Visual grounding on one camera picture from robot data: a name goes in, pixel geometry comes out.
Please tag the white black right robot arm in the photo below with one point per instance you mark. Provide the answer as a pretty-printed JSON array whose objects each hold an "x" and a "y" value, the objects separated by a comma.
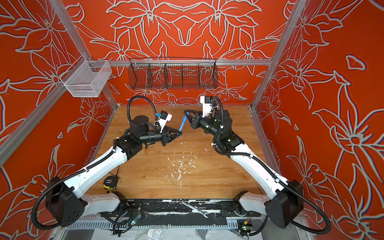
[{"x": 284, "y": 199}]

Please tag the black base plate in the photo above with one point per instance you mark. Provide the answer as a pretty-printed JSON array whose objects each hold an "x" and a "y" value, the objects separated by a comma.
[{"x": 168, "y": 207}]

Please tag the yellow black tape measure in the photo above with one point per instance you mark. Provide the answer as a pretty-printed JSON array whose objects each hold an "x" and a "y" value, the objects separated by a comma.
[{"x": 110, "y": 182}]

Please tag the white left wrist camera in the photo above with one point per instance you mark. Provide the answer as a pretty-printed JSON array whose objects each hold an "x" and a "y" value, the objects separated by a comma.
[{"x": 162, "y": 118}]

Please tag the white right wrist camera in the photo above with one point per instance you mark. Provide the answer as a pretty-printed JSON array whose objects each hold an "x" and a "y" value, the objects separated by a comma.
[{"x": 207, "y": 103}]

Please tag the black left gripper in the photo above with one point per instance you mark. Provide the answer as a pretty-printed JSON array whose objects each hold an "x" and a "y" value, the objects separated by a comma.
[{"x": 166, "y": 135}]

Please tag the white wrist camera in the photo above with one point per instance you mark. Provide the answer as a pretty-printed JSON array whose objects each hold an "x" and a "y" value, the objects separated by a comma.
[
  {"x": 162, "y": 118},
  {"x": 207, "y": 103}
]

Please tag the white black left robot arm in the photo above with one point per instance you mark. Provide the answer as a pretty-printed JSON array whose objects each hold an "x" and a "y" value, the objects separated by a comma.
[{"x": 65, "y": 200}]

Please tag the black wire basket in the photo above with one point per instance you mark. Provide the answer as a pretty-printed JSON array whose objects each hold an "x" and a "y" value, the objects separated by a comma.
[{"x": 173, "y": 74}]

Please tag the blue pen cap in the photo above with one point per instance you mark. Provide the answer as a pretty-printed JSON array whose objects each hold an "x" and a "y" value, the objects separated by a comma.
[{"x": 183, "y": 122}]

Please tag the clear plastic bin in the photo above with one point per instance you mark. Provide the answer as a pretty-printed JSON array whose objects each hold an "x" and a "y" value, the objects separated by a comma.
[{"x": 87, "y": 78}]

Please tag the grey slotted cable duct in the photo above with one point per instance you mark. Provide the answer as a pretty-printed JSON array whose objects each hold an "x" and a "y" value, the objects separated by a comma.
[{"x": 106, "y": 225}]

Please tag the silver wrench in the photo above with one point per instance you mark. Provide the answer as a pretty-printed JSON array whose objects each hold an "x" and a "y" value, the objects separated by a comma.
[{"x": 194, "y": 209}]

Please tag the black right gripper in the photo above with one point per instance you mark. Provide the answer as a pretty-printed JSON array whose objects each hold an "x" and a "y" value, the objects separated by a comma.
[{"x": 195, "y": 122}]

